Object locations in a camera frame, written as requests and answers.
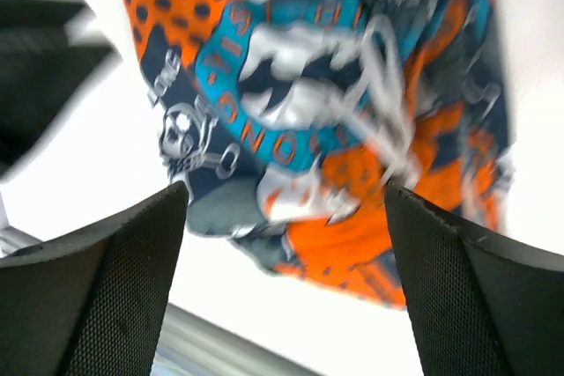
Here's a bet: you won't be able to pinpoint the aluminium rail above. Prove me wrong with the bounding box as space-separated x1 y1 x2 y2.
0 225 336 376

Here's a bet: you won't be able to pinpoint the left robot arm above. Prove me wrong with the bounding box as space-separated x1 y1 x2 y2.
1 0 114 174

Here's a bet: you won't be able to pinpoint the colourful patterned shorts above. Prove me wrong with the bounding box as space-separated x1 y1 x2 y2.
123 0 511 308

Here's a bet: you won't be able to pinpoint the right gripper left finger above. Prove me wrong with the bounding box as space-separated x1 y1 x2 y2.
1 183 188 375

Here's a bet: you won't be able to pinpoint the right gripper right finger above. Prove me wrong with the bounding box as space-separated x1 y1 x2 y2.
385 184 563 376

